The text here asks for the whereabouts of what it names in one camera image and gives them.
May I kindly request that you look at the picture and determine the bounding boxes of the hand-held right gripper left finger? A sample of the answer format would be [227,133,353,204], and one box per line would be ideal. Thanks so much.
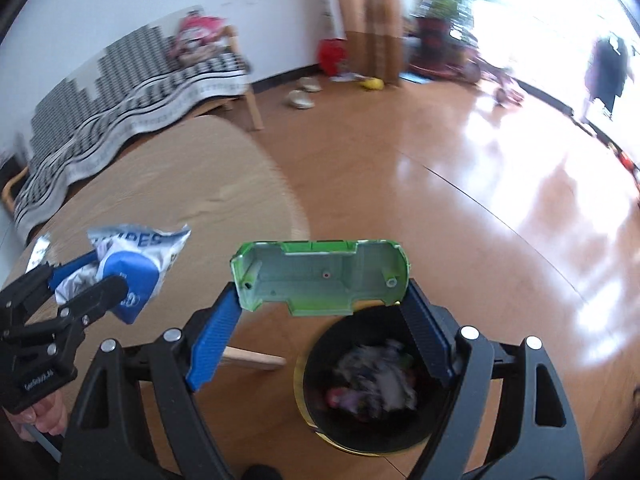
[59,282,243,480]

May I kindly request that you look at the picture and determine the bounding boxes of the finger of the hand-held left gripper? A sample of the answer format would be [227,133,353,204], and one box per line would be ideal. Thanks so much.
[0,274,130,367]
[0,251,101,333]

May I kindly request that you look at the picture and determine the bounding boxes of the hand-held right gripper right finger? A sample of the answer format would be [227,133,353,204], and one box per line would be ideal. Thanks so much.
[399,277,586,480]

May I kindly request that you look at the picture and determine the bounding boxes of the blue white wipes packet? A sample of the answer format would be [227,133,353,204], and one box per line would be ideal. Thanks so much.
[27,224,192,326]

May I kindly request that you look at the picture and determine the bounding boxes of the green plastic toy car shell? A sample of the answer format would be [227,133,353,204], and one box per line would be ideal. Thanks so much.
[230,237,412,317]

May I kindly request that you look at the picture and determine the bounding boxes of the black bin with gold rim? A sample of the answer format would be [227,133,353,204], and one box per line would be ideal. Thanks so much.
[294,305,461,456]

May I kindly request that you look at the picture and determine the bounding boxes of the person's left hand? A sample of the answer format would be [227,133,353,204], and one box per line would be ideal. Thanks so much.
[7,390,68,443]

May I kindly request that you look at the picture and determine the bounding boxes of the pile of crumpled wrappers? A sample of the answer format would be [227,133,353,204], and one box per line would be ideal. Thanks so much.
[325,339,421,420]

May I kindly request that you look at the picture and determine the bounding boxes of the round wooden table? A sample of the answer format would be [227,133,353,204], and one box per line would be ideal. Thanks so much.
[0,115,313,376]

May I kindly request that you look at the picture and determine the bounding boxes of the pink tricycle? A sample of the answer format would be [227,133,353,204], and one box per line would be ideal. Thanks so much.
[465,52,526,106]

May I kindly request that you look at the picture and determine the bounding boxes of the pink printed cushion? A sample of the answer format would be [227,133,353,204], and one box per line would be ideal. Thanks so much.
[170,12,226,63]

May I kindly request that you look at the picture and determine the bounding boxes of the red bag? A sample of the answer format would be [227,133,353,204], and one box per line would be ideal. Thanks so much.
[318,37,351,76]

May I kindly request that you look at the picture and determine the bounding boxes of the hanging clothes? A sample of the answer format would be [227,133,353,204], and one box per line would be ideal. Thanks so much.
[582,30,636,121]

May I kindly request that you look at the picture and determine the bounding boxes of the brown curtain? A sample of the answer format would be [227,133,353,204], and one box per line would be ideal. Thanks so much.
[332,0,406,86]

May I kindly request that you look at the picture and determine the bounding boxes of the potted plant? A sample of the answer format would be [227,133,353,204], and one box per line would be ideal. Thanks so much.
[407,0,481,68]

